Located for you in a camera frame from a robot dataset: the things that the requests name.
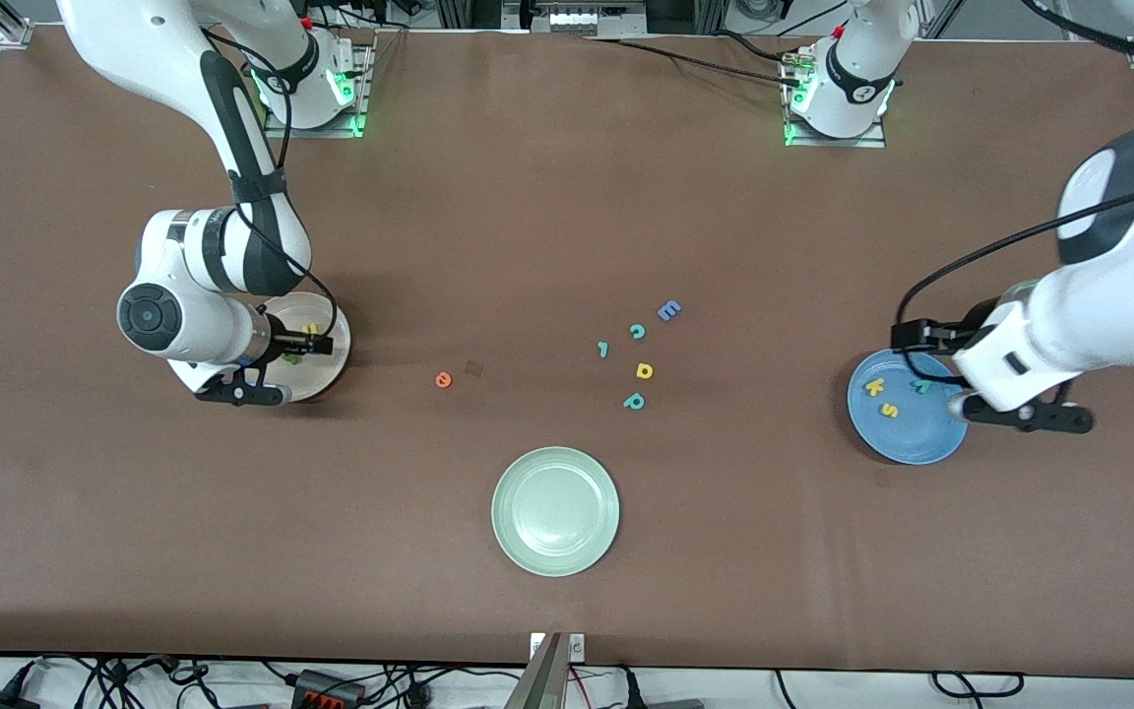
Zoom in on beige brown plate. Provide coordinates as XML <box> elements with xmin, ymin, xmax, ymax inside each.
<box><xmin>257</xmin><ymin>291</ymin><xmax>352</xmax><ymax>404</ymax></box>

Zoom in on blue plate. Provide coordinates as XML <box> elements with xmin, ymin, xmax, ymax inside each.
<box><xmin>847</xmin><ymin>348</ymin><xmax>970</xmax><ymax>466</ymax></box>

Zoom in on brown table cloth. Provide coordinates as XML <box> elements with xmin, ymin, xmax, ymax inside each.
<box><xmin>0</xmin><ymin>25</ymin><xmax>1134</xmax><ymax>680</ymax></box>

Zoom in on pale green plate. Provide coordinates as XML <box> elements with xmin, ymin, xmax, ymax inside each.
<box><xmin>491</xmin><ymin>446</ymin><xmax>621</xmax><ymax>578</ymax></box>

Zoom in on black orange power strip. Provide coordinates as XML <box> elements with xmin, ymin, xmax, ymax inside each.
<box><xmin>291</xmin><ymin>670</ymin><xmax>367</xmax><ymax>709</ymax></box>

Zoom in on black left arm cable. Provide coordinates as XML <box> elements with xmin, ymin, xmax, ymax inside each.
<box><xmin>894</xmin><ymin>0</ymin><xmax>1134</xmax><ymax>331</ymax></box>

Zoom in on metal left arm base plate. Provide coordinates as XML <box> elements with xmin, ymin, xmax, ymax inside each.
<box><xmin>784</xmin><ymin>44</ymin><xmax>889</xmax><ymax>150</ymax></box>

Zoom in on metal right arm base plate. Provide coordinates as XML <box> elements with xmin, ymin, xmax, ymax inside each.
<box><xmin>264</xmin><ymin>39</ymin><xmax>373</xmax><ymax>139</ymax></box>

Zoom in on short black table cable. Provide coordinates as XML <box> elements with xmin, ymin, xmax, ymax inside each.
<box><xmin>710</xmin><ymin>30</ymin><xmax>794</xmax><ymax>62</ymax></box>

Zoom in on long black table cable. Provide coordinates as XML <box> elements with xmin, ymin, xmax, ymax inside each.
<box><xmin>582</xmin><ymin>34</ymin><xmax>809</xmax><ymax>88</ymax></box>

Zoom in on looped black floor cable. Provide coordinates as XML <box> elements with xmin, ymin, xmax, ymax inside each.
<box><xmin>929</xmin><ymin>672</ymin><xmax>1027</xmax><ymax>702</ymax></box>

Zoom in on tangled black floor cables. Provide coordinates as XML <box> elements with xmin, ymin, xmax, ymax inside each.
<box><xmin>0</xmin><ymin>654</ymin><xmax>223</xmax><ymax>709</ymax></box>

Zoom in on grey metal bracket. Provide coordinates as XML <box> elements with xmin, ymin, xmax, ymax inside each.
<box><xmin>506</xmin><ymin>632</ymin><xmax>588</xmax><ymax>709</ymax></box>

